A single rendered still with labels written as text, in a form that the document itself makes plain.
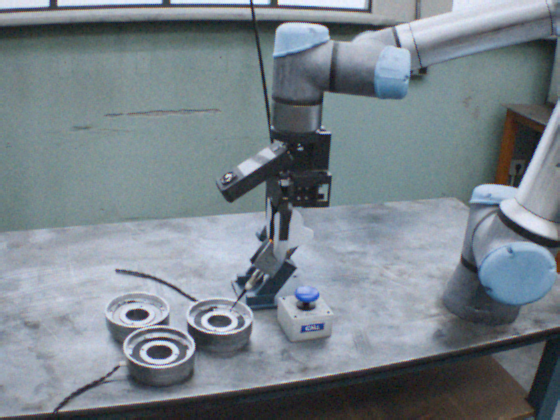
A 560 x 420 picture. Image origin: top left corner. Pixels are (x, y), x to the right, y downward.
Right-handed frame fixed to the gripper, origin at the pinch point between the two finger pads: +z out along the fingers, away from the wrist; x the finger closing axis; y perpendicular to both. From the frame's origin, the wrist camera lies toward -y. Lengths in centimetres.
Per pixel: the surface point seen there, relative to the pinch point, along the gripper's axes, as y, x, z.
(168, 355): -18.1, -8.3, 11.9
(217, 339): -10.5, -7.9, 10.1
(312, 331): 5.2, -6.7, 11.4
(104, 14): -24, 148, -22
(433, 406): 36, -2, 38
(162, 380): -19.9, -14.9, 11.4
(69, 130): -38, 156, 24
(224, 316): -8.0, -1.2, 10.4
